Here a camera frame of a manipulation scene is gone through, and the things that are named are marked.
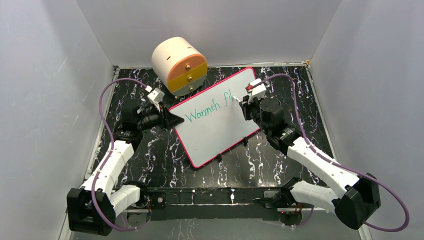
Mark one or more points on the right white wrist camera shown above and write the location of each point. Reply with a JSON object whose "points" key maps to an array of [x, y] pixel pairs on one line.
{"points": [[255, 90]]}

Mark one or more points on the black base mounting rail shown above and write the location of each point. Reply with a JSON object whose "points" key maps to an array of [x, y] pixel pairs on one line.
{"points": [[262, 203]]}

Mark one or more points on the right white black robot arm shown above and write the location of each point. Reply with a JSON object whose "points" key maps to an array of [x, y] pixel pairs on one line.
{"points": [[352, 197]]}

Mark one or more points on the black whiteboard foot clip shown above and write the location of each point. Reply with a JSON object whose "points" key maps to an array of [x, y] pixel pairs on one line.
{"points": [[219, 157], [245, 141]]}

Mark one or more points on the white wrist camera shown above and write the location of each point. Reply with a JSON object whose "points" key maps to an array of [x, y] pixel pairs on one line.
{"points": [[155, 97], [255, 90]]}

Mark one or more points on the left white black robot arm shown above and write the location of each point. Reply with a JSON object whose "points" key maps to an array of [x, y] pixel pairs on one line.
{"points": [[93, 207]]}

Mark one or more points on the pink framed whiteboard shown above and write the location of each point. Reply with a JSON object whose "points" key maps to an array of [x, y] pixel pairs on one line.
{"points": [[213, 120]]}

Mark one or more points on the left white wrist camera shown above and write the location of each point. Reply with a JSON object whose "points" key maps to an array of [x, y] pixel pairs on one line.
{"points": [[155, 97]]}

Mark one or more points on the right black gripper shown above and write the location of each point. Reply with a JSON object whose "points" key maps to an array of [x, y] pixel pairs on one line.
{"points": [[246, 106]]}

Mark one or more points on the cream cylindrical drawer box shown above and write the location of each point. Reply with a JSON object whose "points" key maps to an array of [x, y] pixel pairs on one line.
{"points": [[180, 67]]}

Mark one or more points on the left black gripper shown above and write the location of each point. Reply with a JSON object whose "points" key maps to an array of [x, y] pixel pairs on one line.
{"points": [[168, 120]]}

